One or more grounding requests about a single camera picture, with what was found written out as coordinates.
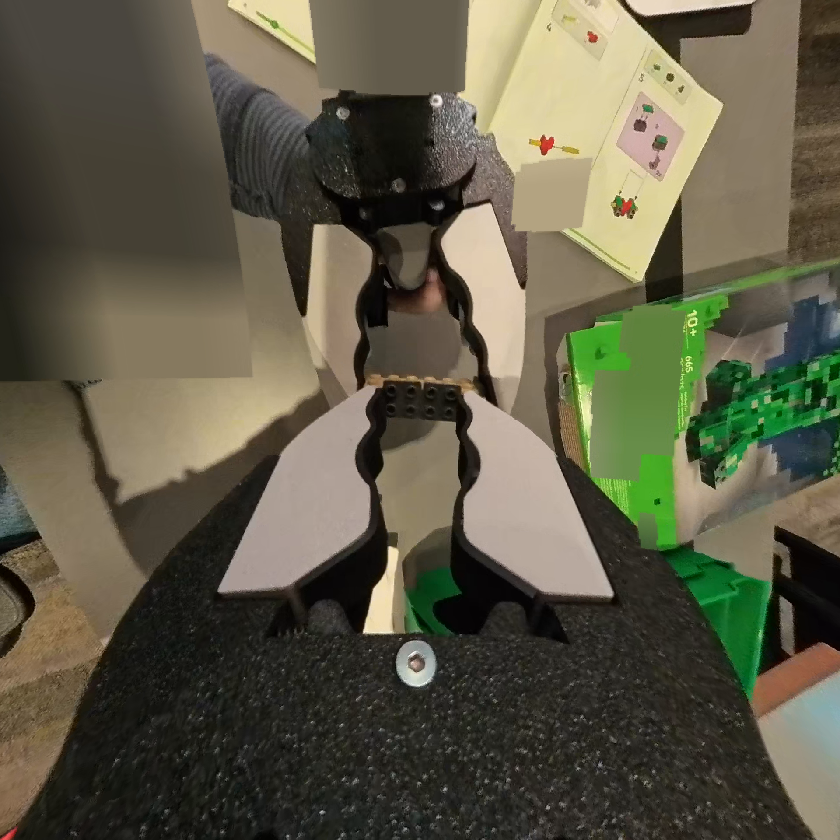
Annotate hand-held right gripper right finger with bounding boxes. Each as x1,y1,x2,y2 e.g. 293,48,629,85
453,394,616,603

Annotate green cardboard toy box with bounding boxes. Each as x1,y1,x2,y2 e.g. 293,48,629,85
556,259,840,552

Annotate open instruction booklet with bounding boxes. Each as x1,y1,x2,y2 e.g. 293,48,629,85
228,0,724,283

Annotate person's left hand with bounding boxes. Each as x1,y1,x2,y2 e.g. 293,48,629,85
386,269,448,317

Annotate green plastic crate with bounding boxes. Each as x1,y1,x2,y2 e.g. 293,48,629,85
403,548,774,698

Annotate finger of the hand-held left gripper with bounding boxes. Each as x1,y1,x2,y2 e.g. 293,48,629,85
436,200,528,409
304,222,385,406

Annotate table with wooden edge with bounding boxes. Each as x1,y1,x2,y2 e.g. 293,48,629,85
751,642,840,719

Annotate grey desk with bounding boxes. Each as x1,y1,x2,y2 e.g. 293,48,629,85
0,0,798,644

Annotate person's left forearm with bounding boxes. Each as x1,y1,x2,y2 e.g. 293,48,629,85
205,52,317,222

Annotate yellow brick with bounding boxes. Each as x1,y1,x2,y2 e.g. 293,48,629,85
366,373,477,396

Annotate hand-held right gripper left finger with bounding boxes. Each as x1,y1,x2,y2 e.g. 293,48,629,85
217,388,388,601

